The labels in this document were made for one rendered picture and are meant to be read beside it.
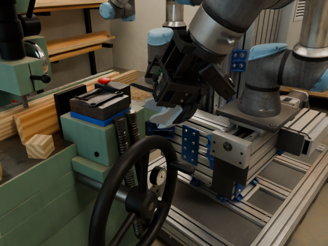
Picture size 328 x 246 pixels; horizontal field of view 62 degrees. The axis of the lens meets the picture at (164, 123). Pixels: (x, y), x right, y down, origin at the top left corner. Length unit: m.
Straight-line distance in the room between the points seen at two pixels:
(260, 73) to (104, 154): 0.59
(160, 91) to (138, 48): 4.03
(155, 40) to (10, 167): 0.81
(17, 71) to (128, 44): 3.95
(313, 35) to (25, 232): 0.85
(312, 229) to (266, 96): 1.04
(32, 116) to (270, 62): 0.70
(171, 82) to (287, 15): 1.01
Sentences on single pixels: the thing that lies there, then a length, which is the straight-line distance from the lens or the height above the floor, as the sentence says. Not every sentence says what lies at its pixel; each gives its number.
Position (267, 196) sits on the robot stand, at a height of 0.21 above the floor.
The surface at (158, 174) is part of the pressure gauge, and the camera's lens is 0.88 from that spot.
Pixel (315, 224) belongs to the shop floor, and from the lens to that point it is 1.88.
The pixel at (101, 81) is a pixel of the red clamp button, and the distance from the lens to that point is 0.65.
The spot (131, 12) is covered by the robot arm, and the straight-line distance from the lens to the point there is 1.48.
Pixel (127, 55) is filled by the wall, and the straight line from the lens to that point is 4.61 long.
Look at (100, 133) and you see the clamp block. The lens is 0.57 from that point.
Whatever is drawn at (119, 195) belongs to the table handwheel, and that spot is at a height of 0.82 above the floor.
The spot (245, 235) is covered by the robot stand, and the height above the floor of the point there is 0.21.
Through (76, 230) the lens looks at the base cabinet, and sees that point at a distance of 0.77.
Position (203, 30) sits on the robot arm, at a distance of 0.40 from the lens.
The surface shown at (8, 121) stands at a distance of 0.72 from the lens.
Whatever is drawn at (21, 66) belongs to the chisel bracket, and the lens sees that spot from 0.67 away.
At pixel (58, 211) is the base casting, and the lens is 0.69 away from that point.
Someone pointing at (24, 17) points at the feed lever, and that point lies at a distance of 0.88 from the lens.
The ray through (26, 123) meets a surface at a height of 0.95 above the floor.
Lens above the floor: 1.21
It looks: 26 degrees down
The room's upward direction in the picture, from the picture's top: straight up
